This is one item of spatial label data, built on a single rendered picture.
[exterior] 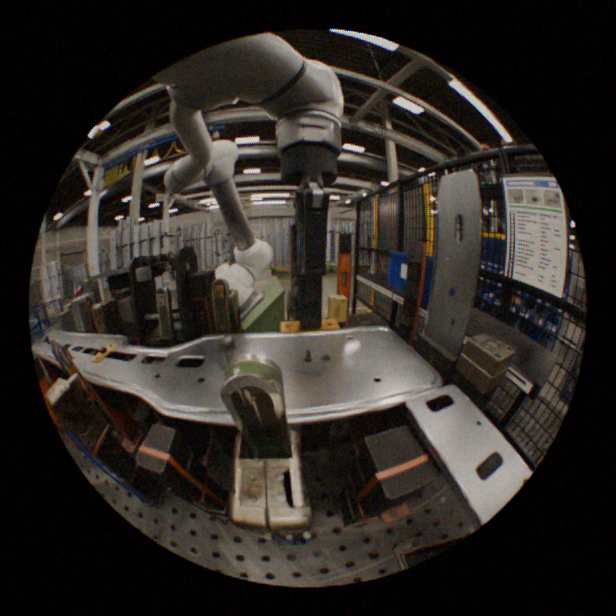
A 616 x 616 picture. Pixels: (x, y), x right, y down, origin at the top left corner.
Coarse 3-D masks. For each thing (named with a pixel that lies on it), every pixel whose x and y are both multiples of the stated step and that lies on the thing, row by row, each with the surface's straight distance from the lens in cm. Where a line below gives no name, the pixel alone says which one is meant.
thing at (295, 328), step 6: (282, 324) 29; (288, 324) 29; (294, 324) 29; (324, 324) 29; (330, 324) 30; (336, 324) 29; (282, 330) 27; (288, 330) 27; (294, 330) 27; (300, 330) 27; (306, 330) 27; (312, 330) 27; (318, 330) 27; (324, 330) 27; (330, 330) 28; (336, 330) 28
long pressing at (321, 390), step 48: (96, 336) 69; (240, 336) 40; (288, 336) 39; (336, 336) 39; (384, 336) 41; (96, 384) 45; (144, 384) 34; (192, 384) 30; (288, 384) 27; (336, 384) 27; (384, 384) 28; (432, 384) 31
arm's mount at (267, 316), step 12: (264, 288) 115; (276, 288) 93; (264, 300) 94; (276, 300) 83; (252, 312) 97; (264, 312) 84; (276, 312) 85; (252, 324) 86; (264, 324) 87; (276, 324) 87
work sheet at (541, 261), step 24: (504, 192) 67; (528, 192) 64; (552, 192) 63; (504, 216) 66; (528, 216) 63; (552, 216) 61; (504, 240) 64; (528, 240) 61; (552, 240) 60; (504, 264) 64; (528, 264) 61; (552, 264) 59; (552, 288) 59
